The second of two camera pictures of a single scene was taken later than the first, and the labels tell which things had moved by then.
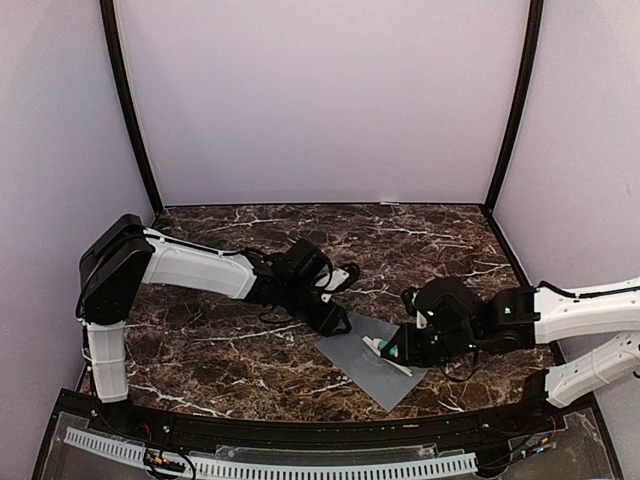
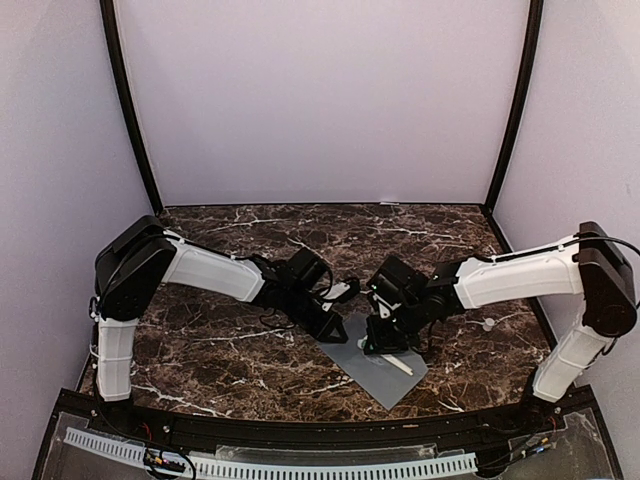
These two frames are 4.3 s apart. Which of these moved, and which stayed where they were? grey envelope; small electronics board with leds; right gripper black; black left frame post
Moved: right gripper black
Stayed: small electronics board with leds; grey envelope; black left frame post
